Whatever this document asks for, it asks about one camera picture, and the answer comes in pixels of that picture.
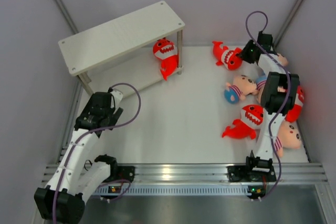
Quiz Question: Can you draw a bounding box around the red shark plush toy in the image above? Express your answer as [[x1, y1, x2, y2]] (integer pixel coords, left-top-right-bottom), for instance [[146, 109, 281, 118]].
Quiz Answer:
[[212, 41, 243, 71], [152, 37, 179, 81], [222, 104, 264, 140]]

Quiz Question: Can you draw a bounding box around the red shark plush purple fin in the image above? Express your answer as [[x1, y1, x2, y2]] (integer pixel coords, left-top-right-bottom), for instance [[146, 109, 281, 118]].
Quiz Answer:
[[285, 86, 305, 123]]

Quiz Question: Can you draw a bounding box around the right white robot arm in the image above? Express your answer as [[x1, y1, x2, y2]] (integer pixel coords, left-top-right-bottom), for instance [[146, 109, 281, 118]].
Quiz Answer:
[[239, 31, 300, 180]]

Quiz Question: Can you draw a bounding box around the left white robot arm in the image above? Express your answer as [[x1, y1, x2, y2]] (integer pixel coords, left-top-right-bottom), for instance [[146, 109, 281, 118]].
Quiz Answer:
[[34, 89, 123, 223]]

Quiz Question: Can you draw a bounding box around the white two-tier wooden shelf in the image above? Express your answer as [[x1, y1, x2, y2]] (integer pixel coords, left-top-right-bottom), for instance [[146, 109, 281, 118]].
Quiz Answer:
[[58, 1, 185, 108]]

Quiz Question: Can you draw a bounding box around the boy doll plush striped shirt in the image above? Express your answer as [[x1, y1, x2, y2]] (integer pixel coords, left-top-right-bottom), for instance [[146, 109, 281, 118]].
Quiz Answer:
[[274, 121, 302, 157], [277, 54, 289, 67], [256, 74, 267, 103], [224, 75, 259, 104]]

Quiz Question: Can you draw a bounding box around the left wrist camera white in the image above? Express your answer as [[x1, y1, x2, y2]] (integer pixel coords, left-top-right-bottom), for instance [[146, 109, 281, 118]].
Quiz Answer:
[[109, 89, 123, 110]]

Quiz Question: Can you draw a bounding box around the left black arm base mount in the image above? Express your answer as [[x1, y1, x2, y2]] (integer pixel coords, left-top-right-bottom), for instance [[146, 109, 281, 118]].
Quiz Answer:
[[112, 165, 135, 182]]

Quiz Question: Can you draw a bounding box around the slotted cable duct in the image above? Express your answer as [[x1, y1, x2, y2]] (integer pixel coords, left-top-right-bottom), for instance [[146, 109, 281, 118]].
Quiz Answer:
[[93, 184, 251, 197]]

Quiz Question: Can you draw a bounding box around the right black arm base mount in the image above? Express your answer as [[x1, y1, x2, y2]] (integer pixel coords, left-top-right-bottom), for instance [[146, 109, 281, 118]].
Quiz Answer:
[[227, 165, 277, 182]]

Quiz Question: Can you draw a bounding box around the aluminium front rail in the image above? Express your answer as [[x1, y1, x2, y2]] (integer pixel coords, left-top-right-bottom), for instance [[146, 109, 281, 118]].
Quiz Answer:
[[41, 163, 328, 185]]

